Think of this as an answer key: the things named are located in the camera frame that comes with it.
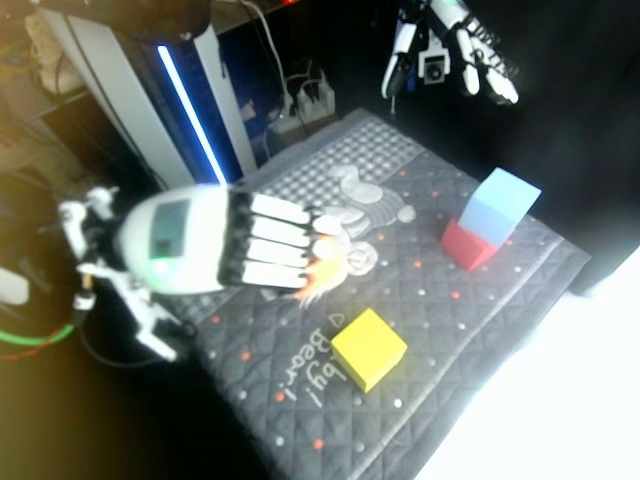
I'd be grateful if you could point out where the white power strip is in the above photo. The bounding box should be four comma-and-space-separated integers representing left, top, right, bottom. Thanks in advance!
283, 69, 337, 121

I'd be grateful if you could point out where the yellow cube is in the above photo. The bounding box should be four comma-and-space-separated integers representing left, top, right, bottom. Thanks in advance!
329, 307, 409, 395

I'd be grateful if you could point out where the white tower with blue light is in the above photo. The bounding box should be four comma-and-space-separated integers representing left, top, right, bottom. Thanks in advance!
37, 9, 259, 189

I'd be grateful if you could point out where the red cube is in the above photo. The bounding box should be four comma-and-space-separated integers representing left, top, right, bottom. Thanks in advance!
439, 217, 502, 273

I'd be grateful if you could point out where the light blue cube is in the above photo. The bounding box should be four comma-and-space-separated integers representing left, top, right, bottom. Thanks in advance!
457, 167, 544, 250

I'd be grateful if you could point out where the green cable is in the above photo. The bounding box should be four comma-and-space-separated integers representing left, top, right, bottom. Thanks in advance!
0, 322, 77, 348

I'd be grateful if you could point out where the orange cube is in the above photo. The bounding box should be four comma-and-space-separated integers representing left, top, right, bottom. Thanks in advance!
295, 232, 347, 302

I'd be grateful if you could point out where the white cable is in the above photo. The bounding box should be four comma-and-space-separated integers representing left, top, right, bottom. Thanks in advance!
238, 0, 294, 109

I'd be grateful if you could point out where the grey quilt with bear print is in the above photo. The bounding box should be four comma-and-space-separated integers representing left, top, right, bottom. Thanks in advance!
169, 107, 592, 480

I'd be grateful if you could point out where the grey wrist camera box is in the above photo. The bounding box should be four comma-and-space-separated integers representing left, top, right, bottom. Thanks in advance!
417, 49, 452, 86

